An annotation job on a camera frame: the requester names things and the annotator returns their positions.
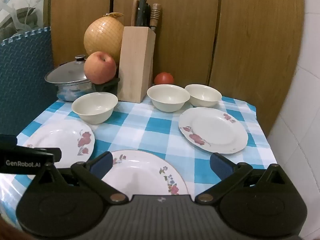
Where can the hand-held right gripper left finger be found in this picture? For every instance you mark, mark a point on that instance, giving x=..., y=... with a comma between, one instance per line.
x=101, y=166

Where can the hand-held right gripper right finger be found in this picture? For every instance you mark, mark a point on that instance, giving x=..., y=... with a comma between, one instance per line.
x=221, y=166

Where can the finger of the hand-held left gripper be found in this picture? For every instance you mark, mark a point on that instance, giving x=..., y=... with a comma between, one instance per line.
x=51, y=152

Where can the white plate with red flowers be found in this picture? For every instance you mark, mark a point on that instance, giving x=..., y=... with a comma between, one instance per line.
x=215, y=130
x=57, y=140

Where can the gold-rimmed plate with mixed flowers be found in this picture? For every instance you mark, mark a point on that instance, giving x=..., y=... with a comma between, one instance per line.
x=140, y=172

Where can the cream bowl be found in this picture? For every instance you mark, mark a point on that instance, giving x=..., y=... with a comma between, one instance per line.
x=167, y=105
x=203, y=100
x=93, y=115

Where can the steel pot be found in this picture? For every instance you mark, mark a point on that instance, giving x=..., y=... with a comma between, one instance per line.
x=72, y=92

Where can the blue white checkered tablecloth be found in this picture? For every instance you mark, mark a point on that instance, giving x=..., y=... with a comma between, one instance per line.
x=155, y=130

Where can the red apple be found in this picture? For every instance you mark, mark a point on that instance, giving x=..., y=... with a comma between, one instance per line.
x=100, y=67

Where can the red tomato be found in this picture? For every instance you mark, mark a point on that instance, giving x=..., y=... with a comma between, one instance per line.
x=163, y=78

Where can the wooden knife block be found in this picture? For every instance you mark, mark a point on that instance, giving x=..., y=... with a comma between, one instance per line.
x=135, y=62

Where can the wooden cabinet door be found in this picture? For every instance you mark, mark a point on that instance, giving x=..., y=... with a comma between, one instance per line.
x=75, y=10
x=250, y=42
x=185, y=30

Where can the yellow pomelo in net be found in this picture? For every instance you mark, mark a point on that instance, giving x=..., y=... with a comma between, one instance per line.
x=102, y=35

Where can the frosted patterned window pane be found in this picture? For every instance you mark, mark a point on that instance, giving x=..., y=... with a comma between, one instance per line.
x=22, y=5

